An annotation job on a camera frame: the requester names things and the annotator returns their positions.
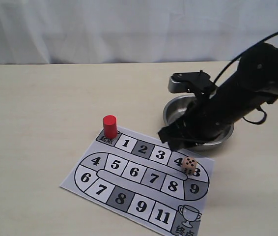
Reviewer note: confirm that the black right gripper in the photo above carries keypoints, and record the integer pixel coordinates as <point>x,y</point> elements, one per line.
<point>233,100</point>

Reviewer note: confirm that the wooden die black pips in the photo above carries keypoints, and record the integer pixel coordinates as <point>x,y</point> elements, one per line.
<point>189,165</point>

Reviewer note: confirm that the red cylinder game piece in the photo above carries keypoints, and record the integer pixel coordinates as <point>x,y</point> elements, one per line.
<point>110,126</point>

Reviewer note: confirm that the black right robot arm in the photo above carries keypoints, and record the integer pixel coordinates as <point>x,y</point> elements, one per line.
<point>259,65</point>

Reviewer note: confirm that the stainless steel bowl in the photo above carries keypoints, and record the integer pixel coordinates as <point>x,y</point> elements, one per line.
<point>176,107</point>

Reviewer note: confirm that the paper number game board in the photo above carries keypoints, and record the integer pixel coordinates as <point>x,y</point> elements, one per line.
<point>140,178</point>

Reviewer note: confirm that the white backdrop curtain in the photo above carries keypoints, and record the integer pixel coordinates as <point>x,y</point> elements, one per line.
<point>122,31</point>

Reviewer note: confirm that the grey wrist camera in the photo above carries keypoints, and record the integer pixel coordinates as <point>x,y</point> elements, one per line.
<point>197,83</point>

